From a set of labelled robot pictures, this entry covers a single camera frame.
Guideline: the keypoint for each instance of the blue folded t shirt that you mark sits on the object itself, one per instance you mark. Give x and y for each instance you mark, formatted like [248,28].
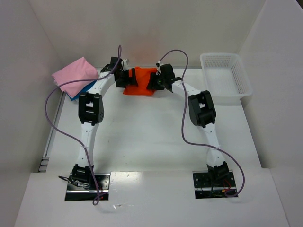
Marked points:
[85,89]

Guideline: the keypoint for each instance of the pink folded t shirt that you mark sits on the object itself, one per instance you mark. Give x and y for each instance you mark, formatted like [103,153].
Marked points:
[77,70]

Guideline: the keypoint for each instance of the orange t shirt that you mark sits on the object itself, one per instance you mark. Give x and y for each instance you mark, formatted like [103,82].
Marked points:
[142,76]

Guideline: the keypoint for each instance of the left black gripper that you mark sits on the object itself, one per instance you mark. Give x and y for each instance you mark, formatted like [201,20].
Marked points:
[132,77]

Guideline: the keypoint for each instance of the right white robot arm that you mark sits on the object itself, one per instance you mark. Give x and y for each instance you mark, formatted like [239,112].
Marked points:
[202,114]

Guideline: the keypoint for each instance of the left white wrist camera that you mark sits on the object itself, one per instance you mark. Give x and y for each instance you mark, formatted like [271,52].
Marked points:
[124,64]

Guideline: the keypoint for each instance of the white plastic basket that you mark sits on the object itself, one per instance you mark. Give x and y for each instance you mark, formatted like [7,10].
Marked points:
[225,77]

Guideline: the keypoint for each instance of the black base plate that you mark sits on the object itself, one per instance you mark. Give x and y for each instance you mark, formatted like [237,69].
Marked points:
[205,189]
[78,191]

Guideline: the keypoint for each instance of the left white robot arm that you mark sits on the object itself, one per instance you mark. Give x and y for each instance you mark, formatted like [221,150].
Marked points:
[91,114]

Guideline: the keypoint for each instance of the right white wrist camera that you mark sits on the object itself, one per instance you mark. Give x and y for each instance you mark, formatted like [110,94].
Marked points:
[158,65]

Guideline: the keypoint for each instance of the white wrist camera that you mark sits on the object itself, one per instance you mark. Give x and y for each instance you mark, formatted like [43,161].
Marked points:
[158,65]
[124,64]

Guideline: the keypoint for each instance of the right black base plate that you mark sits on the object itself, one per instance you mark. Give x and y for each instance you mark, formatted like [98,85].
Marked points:
[205,189]

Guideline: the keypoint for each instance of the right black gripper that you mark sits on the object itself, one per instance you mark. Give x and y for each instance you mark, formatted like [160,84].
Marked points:
[153,81]

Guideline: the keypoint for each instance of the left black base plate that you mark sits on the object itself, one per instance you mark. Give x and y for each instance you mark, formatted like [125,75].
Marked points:
[78,191]

